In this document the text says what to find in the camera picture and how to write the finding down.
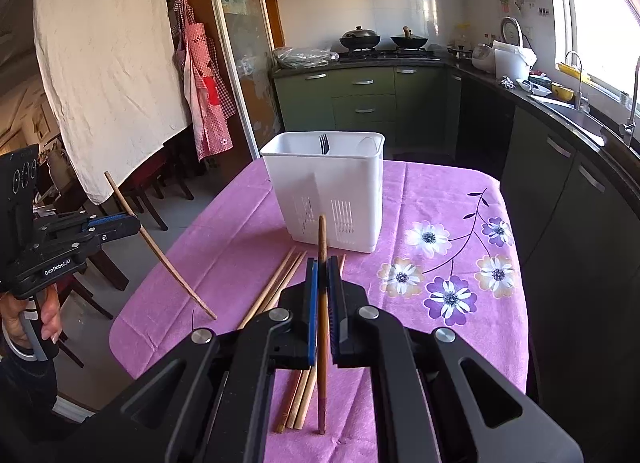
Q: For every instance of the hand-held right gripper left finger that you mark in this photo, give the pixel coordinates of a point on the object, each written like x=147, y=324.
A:
x=312, y=313

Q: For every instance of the red checked apron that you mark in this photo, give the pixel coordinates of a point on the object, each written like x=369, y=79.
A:
x=205, y=83

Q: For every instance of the purple floral tablecloth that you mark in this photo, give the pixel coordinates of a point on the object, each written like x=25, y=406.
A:
x=240, y=223

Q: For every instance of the yellow bowl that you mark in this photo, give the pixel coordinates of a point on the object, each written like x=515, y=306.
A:
x=562, y=92

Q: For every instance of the small chrome faucet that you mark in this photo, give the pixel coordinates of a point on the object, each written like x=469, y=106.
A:
x=580, y=88

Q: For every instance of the green kitchen cabinet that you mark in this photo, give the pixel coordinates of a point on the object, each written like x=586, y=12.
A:
x=360, y=98

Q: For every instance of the white spoon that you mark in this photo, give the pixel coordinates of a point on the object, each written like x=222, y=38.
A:
x=367, y=145

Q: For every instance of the person's left forearm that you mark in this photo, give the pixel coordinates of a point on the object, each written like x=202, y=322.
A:
x=25, y=383

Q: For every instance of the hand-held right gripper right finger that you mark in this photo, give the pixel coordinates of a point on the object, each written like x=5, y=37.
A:
x=334, y=313

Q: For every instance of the clear plastic bag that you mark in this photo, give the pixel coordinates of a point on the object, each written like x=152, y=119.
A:
x=302, y=58

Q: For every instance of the wooden chopstick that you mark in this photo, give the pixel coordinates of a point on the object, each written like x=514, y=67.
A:
x=323, y=238
x=274, y=299
x=296, y=408
x=305, y=403
x=165, y=258
x=270, y=285
x=289, y=408
x=282, y=285

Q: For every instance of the glass sliding door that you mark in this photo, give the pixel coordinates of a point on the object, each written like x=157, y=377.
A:
x=245, y=43

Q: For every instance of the kitchen window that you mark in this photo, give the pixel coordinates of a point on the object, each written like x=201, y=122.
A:
x=600, y=8

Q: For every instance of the gas stove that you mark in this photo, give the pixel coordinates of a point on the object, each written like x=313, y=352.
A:
x=387, y=54

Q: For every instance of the white rice cooker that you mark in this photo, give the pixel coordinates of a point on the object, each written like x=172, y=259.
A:
x=485, y=60

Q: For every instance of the tall chrome faucet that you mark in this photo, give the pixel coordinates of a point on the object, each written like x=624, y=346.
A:
x=631, y=123

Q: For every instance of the white hanging cloth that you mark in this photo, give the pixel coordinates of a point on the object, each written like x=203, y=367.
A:
x=110, y=68

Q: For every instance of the dark base cabinet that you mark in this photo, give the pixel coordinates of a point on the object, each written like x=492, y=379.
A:
x=565, y=203

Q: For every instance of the black wok with lid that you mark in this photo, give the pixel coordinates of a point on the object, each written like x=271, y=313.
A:
x=359, y=38

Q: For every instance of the black fork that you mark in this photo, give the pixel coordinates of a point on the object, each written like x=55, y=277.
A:
x=324, y=143

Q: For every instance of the white plastic utensil holder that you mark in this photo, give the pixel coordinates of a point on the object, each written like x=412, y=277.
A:
x=325, y=183

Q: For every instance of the person's left hand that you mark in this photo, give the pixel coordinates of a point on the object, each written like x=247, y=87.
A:
x=50, y=315

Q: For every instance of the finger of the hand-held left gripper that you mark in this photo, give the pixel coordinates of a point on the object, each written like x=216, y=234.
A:
x=107, y=221
x=125, y=229

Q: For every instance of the dark wooden chair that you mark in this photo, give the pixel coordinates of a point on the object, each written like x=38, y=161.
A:
x=107, y=268
x=150, y=178

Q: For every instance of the steel sink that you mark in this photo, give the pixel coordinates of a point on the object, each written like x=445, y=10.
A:
x=575, y=115

